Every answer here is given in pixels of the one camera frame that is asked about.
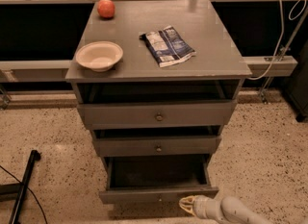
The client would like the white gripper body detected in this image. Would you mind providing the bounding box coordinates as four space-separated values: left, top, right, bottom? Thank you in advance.
192 195 213 219

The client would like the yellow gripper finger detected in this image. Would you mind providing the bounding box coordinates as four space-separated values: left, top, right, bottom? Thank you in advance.
179 195 195 207
180 205 194 216

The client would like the grey bottom drawer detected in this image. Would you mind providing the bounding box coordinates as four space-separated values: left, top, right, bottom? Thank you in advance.
99 154 218 204

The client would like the grey drawer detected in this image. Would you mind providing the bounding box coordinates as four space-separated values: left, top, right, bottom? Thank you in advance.
99 154 218 204
77 101 237 130
93 136 221 157

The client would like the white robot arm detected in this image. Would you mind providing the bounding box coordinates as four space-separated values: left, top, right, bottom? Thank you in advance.
179 195 272 224

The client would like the grey middle drawer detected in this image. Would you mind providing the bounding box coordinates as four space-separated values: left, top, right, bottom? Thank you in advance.
93 136 221 157

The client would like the grey top drawer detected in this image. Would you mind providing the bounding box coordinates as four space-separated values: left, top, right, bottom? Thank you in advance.
77 101 237 130

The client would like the grey wooden drawer cabinet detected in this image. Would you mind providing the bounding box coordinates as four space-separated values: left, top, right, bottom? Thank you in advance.
65 0 253 171

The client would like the dark cabinet at right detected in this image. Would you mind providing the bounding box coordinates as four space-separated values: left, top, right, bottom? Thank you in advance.
286 40 308 122

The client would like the blue white snack bag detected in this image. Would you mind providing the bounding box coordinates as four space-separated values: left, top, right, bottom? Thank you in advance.
140 26 196 68

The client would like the white paper bowl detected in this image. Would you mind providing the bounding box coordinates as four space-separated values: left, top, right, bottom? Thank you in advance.
75 41 123 72

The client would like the black stand leg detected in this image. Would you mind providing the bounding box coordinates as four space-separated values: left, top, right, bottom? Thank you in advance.
0 150 40 224

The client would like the red apple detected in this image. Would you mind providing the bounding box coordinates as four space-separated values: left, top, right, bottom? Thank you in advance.
97 0 116 19

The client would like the thin black floor cable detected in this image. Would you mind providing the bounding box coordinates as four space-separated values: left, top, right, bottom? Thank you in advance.
0 164 49 224

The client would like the metal railing frame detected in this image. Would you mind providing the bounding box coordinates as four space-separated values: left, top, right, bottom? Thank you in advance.
0 0 308 110

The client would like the white cable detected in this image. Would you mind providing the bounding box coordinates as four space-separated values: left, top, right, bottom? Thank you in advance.
246 0 308 82

